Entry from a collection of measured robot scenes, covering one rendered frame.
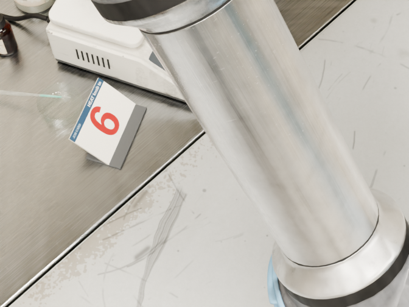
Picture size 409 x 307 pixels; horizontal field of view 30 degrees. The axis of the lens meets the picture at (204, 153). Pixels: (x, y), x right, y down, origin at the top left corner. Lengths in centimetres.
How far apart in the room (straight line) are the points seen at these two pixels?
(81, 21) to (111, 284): 31
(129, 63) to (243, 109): 44
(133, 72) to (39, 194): 18
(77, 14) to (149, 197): 23
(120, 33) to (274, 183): 42
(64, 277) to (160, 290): 11
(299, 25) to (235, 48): 56
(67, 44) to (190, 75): 48
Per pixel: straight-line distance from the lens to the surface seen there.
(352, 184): 58
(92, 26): 92
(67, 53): 97
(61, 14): 94
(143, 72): 93
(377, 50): 103
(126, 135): 93
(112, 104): 94
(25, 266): 88
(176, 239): 87
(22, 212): 91
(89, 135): 91
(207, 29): 46
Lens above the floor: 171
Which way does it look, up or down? 61 degrees down
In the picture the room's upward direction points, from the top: straight up
